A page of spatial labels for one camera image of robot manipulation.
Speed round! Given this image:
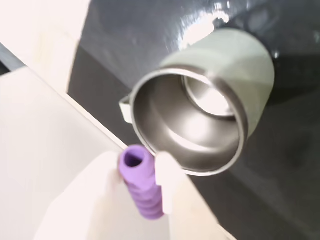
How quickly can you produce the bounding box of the black table mat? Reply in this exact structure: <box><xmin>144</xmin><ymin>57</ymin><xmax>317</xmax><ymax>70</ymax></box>
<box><xmin>66</xmin><ymin>0</ymin><xmax>320</xmax><ymax>240</ymax></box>

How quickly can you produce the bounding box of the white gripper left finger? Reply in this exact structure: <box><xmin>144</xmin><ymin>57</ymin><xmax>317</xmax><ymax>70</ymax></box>
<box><xmin>33</xmin><ymin>149</ymin><xmax>173</xmax><ymax>240</ymax></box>

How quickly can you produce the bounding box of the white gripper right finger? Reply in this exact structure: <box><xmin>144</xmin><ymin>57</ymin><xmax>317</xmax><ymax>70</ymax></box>
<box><xmin>154</xmin><ymin>150</ymin><xmax>235</xmax><ymax>240</ymax></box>

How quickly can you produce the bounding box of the purple ribbed pen grip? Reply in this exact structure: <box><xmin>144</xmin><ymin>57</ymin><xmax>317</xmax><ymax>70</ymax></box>
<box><xmin>117</xmin><ymin>144</ymin><xmax>165</xmax><ymax>222</ymax></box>

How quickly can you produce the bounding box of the pale green steel mug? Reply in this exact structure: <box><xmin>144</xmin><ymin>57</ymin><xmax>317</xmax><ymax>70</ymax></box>
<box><xmin>118</xmin><ymin>27</ymin><xmax>276</xmax><ymax>177</ymax></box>

